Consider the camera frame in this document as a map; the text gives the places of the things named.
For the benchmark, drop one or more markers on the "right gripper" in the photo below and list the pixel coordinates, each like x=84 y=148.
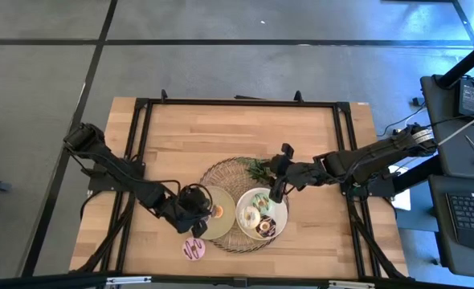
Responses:
x=303 y=174

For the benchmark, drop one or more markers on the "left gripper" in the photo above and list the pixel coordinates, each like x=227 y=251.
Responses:
x=181 y=222

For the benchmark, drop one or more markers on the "mint iced donut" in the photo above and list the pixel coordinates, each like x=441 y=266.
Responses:
x=257 y=199

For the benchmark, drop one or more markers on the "white iced donut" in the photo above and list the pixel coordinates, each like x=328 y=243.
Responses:
x=243 y=216

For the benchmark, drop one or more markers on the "chocolate donut with colourful sprinkles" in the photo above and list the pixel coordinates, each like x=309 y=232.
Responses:
x=271 y=229

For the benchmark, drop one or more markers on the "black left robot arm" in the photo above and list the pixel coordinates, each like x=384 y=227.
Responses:
x=116 y=168

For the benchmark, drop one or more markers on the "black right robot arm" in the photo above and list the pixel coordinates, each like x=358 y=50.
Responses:
x=373 y=158

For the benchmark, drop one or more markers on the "lime green round plate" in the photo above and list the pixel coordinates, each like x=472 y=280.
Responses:
x=225 y=229

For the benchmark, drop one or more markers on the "white round plate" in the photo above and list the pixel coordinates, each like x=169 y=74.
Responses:
x=281 y=212

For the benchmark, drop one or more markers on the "pink iced donut, chocolate drizzle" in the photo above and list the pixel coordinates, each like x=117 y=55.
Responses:
x=186 y=249

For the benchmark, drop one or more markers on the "round woven straw placemat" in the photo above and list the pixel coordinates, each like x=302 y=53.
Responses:
x=225 y=172

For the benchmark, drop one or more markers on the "white paper sheet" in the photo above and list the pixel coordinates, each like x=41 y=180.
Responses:
x=401 y=198

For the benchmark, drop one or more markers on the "grey desk with keyboard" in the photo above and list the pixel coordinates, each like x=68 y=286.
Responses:
x=446 y=241

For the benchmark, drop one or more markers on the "grey desk with black device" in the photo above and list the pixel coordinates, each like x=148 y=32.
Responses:
x=454 y=136

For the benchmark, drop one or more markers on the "thin white rod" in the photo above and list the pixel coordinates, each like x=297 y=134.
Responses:
x=466 y=127

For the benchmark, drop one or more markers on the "black computer keyboard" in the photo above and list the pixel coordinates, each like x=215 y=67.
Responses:
x=472 y=221

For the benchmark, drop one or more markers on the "black box device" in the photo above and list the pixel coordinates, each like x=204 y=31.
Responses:
x=471 y=98

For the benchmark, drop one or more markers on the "thick black pole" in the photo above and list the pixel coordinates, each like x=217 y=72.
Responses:
x=466 y=62

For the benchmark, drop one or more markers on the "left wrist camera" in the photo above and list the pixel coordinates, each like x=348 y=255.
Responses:
x=194 y=200

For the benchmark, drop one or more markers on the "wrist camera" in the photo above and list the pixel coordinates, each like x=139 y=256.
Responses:
x=194 y=200
x=287 y=151

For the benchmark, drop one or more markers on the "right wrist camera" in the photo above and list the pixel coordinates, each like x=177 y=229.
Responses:
x=287 y=151

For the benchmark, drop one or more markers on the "black aluminium table frame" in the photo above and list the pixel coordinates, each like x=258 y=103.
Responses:
x=241 y=103

